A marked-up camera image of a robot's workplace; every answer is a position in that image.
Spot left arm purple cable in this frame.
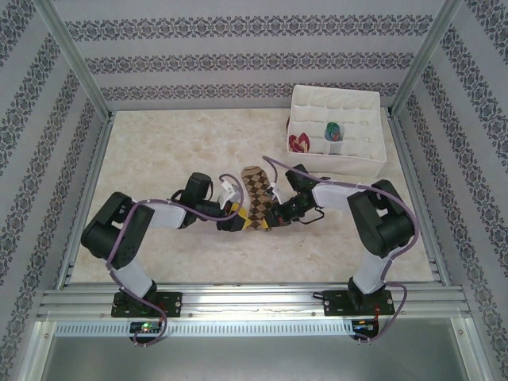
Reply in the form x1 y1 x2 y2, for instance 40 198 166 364
105 173 245 348

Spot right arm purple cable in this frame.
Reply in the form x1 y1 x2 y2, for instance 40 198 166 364
262 155 420 347

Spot aluminium mounting rail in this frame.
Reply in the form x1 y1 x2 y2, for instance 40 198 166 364
37 283 471 319

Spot grey metal sheet tray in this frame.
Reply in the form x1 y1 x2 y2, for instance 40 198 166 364
23 320 491 381

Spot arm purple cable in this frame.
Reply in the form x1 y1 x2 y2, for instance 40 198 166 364
105 173 245 348
262 155 420 347

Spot brown argyle sock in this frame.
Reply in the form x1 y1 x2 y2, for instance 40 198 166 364
239 165 275 232

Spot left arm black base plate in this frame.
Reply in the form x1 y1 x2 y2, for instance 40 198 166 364
110 291 183 318

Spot aluminium frame post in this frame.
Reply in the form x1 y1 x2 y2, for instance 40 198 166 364
33 0 116 125
391 0 464 118

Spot aluminium table side rail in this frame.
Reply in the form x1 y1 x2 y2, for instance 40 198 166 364
55 113 116 289
387 113 452 286

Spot blue orange striped sock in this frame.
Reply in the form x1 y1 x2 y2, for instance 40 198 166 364
323 121 344 142

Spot white fabric organizer box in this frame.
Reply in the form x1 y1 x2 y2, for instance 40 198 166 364
285 84 388 179

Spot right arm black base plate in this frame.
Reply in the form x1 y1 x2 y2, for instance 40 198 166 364
323 288 394 318

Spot slotted white cable duct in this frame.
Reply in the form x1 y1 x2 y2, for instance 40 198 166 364
53 320 354 337

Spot beige sock with red toe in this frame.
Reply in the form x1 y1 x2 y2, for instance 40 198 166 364
288 133 313 154

